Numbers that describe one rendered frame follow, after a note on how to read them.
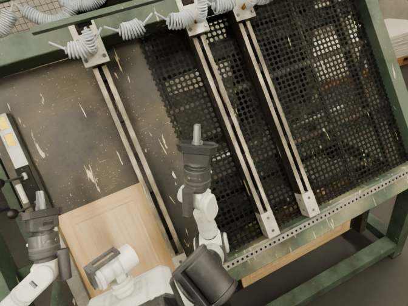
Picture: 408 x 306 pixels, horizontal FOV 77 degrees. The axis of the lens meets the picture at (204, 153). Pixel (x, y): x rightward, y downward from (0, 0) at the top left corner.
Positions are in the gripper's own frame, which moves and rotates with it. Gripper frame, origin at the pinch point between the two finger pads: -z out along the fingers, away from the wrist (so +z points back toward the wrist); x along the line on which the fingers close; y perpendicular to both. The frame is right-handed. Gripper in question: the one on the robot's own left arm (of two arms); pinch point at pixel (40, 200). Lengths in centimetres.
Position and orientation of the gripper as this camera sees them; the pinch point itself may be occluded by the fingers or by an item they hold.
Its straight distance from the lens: 101.6
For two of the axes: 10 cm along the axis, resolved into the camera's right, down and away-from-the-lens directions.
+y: 8.0, -2.0, -5.7
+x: 5.8, 0.0, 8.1
